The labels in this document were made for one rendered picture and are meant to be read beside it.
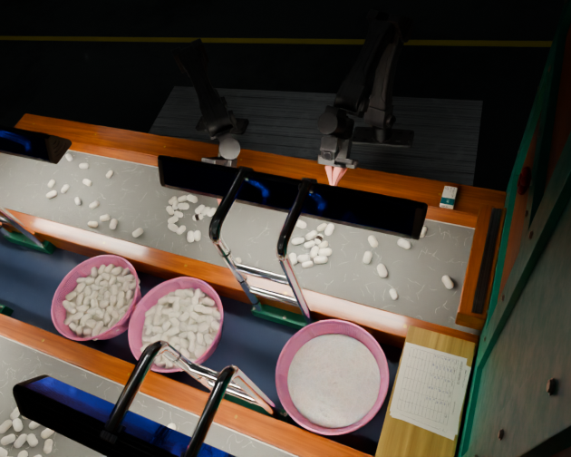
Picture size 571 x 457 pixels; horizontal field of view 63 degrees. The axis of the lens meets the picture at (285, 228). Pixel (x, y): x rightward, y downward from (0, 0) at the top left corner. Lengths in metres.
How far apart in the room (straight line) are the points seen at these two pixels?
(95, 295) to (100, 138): 0.64
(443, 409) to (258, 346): 0.49
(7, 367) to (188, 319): 0.53
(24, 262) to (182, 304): 0.68
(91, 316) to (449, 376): 0.98
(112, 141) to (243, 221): 0.64
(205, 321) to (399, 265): 0.54
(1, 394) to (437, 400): 1.13
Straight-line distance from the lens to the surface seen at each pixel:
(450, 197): 1.35
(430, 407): 1.12
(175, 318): 1.35
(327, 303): 1.22
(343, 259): 1.30
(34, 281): 1.76
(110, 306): 1.47
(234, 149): 1.27
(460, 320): 1.14
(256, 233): 1.39
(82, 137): 1.94
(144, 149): 1.74
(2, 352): 1.61
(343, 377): 1.18
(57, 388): 1.02
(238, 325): 1.35
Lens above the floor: 1.88
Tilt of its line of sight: 56 degrees down
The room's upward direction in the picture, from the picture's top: 21 degrees counter-clockwise
